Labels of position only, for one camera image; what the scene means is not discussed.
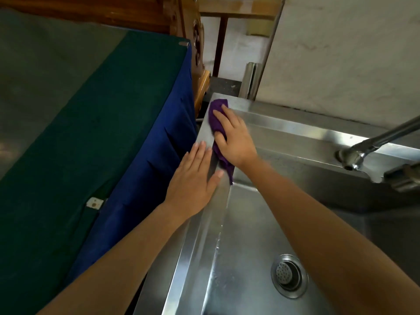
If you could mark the metal sink faucet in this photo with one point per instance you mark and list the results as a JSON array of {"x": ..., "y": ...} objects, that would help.
[{"x": 367, "y": 149}]

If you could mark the purple cleaning cloth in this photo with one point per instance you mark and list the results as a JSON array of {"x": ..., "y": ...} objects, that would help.
[{"x": 216, "y": 123}]

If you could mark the person's right thumb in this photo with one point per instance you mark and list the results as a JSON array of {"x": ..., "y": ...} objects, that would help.
[{"x": 220, "y": 139}]

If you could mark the blue table skirt cloth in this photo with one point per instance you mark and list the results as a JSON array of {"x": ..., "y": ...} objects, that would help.
[{"x": 154, "y": 154}]

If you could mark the carved wooden furniture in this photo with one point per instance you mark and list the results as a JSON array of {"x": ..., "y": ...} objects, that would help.
[{"x": 183, "y": 19}]

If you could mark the person's left little finger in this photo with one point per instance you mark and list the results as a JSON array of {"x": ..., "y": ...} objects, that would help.
[{"x": 182, "y": 165}]

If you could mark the person's left middle finger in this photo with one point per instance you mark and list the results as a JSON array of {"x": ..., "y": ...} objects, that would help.
[{"x": 200, "y": 155}]

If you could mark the wooden table with dark leg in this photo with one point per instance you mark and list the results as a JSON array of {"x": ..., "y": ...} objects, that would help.
[{"x": 223, "y": 39}]

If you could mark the person's right hand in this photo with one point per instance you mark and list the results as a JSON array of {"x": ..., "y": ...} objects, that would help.
[{"x": 238, "y": 141}]

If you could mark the person's right middle finger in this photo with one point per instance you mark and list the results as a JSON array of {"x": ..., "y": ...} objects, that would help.
[{"x": 232, "y": 114}]

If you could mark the person's left forearm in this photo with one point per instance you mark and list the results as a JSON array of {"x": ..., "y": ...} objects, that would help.
[{"x": 121, "y": 259}]

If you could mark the stainless steel sink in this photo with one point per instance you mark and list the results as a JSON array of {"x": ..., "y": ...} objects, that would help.
[{"x": 249, "y": 232}]

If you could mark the green table cover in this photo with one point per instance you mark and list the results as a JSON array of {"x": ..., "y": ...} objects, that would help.
[{"x": 72, "y": 134}]

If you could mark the person's right forearm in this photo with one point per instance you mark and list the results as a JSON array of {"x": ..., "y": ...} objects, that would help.
[{"x": 328, "y": 249}]

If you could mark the leaning metal bars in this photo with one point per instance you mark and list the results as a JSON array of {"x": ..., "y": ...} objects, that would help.
[{"x": 249, "y": 80}]

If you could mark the person's left thumb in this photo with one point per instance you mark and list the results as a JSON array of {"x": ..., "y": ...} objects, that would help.
[{"x": 215, "y": 180}]

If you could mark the person's left hand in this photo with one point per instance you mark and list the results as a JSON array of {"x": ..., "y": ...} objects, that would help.
[{"x": 188, "y": 190}]

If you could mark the small white tag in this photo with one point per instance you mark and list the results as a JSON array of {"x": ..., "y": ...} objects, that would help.
[{"x": 94, "y": 203}]

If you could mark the round metal sink drain strainer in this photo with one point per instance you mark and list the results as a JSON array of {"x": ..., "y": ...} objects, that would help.
[{"x": 288, "y": 275}]

